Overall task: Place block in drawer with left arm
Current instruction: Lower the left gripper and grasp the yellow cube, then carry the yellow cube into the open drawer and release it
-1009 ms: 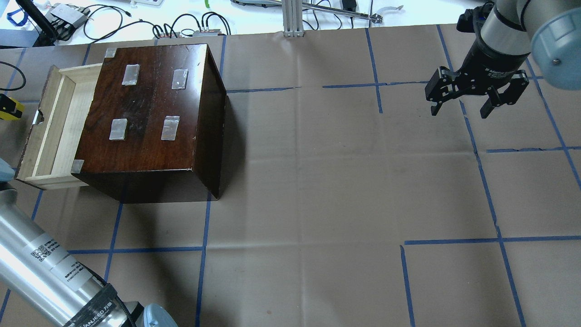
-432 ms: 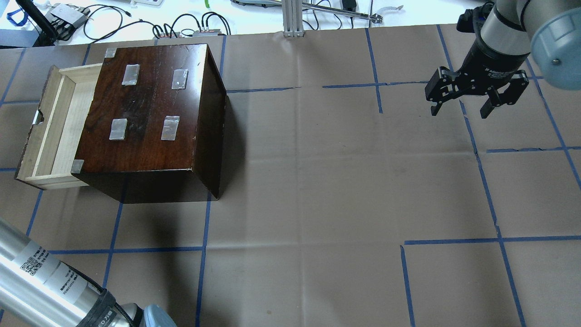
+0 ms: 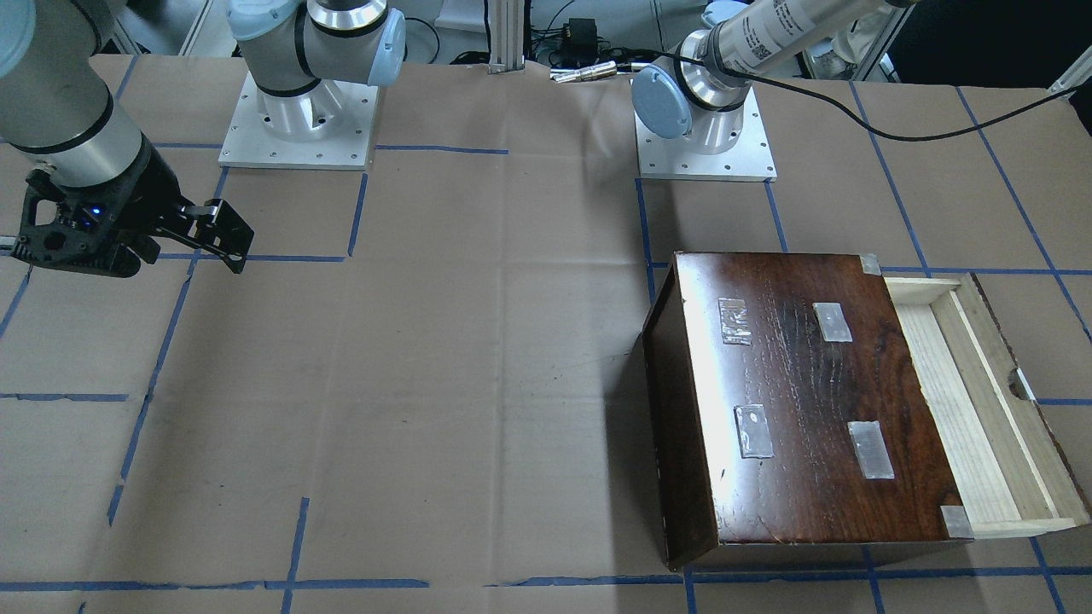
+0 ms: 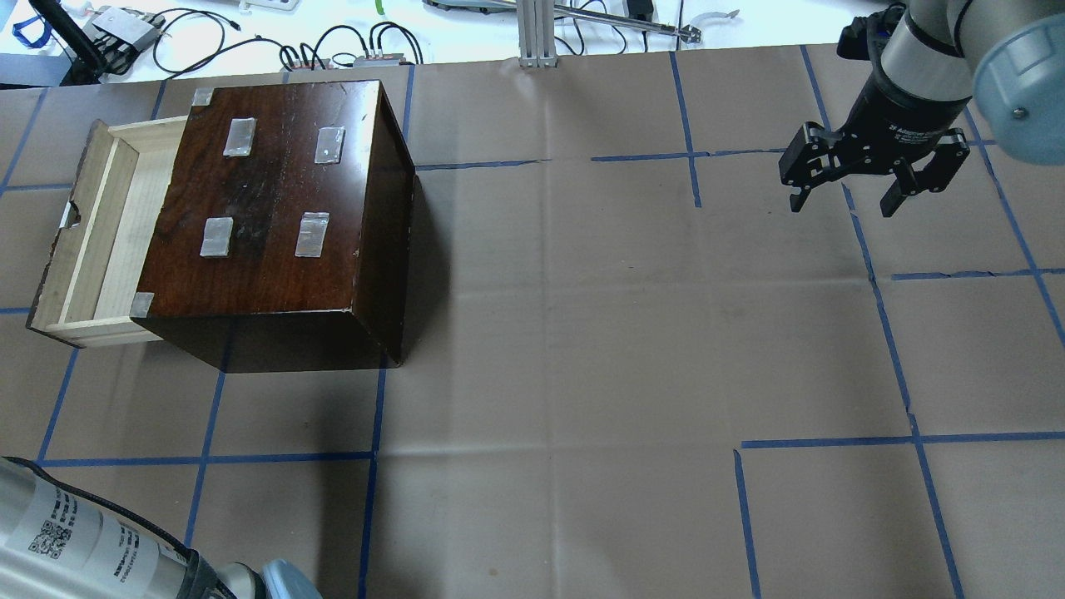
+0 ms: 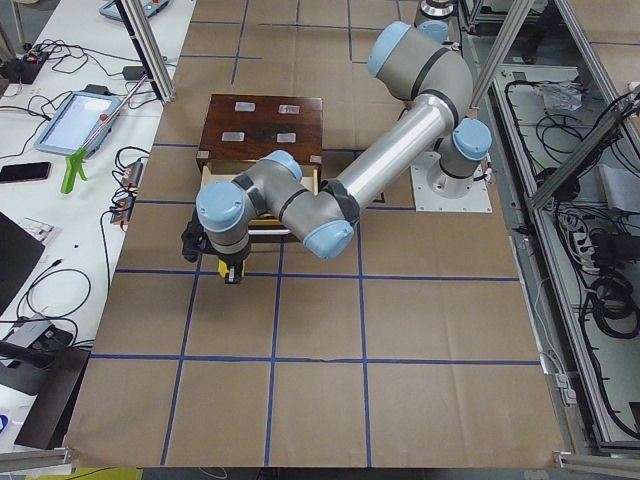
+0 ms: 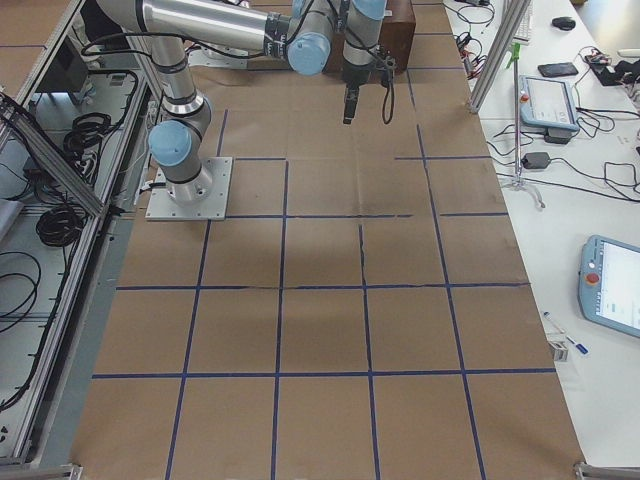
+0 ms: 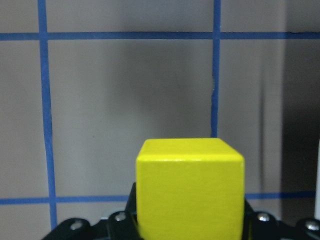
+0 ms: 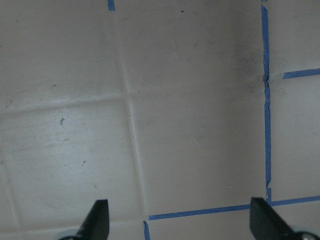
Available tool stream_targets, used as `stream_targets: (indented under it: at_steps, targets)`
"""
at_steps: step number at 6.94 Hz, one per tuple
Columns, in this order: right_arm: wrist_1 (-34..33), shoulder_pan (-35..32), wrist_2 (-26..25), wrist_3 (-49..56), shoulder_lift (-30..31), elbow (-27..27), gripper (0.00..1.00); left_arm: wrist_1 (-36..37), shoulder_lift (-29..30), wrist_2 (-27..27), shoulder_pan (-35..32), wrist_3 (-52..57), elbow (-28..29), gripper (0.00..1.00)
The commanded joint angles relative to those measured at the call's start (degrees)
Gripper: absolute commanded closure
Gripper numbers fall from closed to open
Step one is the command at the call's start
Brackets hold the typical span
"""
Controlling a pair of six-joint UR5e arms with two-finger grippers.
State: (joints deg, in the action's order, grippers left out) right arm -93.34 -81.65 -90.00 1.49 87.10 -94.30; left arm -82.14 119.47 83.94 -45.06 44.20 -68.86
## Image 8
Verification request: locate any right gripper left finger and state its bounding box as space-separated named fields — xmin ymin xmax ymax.
xmin=74 ymin=199 xmax=110 ymax=240

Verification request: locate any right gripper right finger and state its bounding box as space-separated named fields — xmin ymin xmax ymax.
xmin=249 ymin=197 xmax=303 ymax=240

